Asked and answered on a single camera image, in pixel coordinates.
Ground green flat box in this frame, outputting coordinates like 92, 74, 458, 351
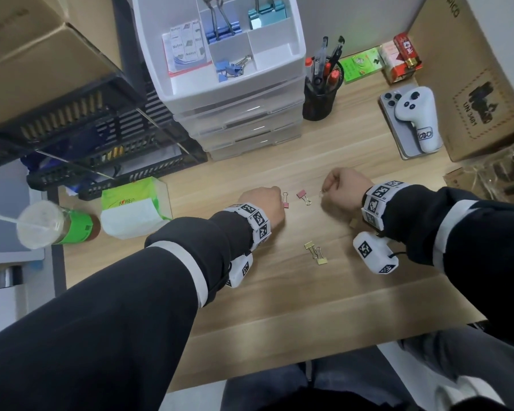
339, 48, 385, 85

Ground white marker wristband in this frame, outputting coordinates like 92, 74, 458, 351
362, 180, 409, 232
223, 203, 272, 253

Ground large printed cardboard box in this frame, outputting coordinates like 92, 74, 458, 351
407, 0, 514, 163

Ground person's left hand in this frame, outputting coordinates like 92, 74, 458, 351
238, 186, 287, 230

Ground white drinking straw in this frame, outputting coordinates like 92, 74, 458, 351
0, 214, 54, 232

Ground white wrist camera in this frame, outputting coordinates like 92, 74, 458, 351
225, 251, 254, 289
353, 232, 399, 275

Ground person's right forearm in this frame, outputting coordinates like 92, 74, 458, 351
379, 184, 514, 356

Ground plastic drink cup green label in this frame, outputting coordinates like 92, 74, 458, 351
16, 200, 102, 249

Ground black plastic basket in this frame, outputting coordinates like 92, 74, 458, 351
0, 72, 148, 172

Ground white plastic drawer unit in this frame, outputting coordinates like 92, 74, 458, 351
130, 0, 307, 162

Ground person's left forearm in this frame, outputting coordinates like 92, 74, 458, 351
0, 209, 258, 411

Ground white handheld controller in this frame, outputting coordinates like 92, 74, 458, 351
394, 86, 443, 154

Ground large blue binder clip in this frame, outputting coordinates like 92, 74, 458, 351
199, 0, 240, 42

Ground green and white tissue pack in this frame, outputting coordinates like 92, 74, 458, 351
100, 176, 173, 240

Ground white and red box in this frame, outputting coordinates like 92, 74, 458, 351
378, 40, 417, 84

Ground clear plastic packaging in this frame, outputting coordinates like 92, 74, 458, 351
443, 143, 514, 208

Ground red small box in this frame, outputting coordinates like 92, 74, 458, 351
393, 33, 423, 70

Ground silver smartphone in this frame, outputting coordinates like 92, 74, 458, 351
379, 84, 438, 160

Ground person's left leg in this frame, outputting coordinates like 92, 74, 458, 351
220, 346, 416, 411

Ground person's right hand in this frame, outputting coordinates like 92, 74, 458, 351
321, 168, 374, 221

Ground black plastic tray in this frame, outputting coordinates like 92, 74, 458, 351
26, 87, 208, 201

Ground black mesh pen holder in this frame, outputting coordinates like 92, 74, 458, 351
302, 60, 345, 122

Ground white sticky notes pack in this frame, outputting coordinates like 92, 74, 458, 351
162, 19, 211, 75

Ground plain cardboard box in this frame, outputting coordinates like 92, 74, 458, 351
0, 0, 125, 133

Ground large teal binder clip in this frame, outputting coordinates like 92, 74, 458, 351
248, 0, 288, 30

